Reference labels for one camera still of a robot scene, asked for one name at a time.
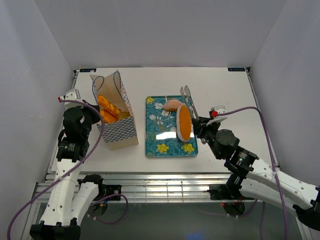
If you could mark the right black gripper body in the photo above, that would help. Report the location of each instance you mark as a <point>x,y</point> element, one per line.
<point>211,130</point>

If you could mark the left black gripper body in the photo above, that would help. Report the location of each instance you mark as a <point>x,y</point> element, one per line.
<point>91,117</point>

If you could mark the orange long fake bread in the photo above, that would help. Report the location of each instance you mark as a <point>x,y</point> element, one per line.
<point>108,118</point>

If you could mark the twisted braided fake bread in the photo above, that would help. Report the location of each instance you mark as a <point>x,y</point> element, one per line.
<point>107,105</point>

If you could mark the metal tongs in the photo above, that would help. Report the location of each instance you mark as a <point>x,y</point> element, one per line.
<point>188,101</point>

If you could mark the blue checkered paper bag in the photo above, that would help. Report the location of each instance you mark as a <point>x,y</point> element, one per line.
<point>122,133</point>

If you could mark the brown baguette slice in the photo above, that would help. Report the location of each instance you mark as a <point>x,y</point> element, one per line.
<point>123,115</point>

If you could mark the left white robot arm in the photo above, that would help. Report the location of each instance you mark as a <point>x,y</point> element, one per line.
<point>62,217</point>

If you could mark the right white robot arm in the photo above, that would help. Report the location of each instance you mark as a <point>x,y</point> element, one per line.
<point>252,177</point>

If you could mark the white-edged fake bread slice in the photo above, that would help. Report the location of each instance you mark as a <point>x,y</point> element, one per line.
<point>183,124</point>

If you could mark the pink round fake bread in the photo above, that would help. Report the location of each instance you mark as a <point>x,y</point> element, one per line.
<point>172,105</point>

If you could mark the teal floral tray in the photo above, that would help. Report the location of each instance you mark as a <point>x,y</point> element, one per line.
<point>161,139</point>

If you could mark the left blue corner label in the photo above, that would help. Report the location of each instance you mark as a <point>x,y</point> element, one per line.
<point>87,70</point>

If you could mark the blue corner label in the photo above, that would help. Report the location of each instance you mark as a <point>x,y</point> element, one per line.
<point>87,70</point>
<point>236,69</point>

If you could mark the right blue corner label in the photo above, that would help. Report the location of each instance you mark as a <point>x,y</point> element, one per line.
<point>236,69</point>

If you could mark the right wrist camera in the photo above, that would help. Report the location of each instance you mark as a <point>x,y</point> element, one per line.
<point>215,114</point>

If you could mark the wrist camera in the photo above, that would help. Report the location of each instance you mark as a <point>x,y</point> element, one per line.
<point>71,95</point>
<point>215,114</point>

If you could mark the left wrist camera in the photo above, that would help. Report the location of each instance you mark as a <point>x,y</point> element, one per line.
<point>71,95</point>

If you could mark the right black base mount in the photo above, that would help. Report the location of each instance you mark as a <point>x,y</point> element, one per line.
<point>219,192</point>

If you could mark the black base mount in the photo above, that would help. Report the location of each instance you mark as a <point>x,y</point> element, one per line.
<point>111,189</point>
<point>219,192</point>

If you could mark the aluminium frame rail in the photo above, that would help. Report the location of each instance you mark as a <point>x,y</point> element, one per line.
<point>165,188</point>

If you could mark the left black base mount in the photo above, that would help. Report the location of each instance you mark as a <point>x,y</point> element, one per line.
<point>111,189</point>

